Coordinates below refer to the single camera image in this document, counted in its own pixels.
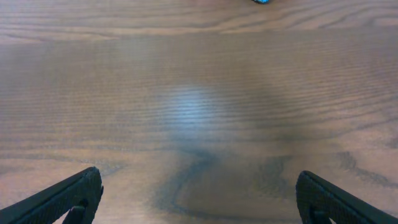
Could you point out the blue cloth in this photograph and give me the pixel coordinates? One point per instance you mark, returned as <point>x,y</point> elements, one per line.
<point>261,1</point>

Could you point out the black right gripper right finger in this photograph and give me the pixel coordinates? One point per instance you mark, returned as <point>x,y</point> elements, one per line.
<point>321,202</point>

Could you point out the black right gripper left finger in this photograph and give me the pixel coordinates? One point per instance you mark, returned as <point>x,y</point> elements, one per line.
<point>76,197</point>

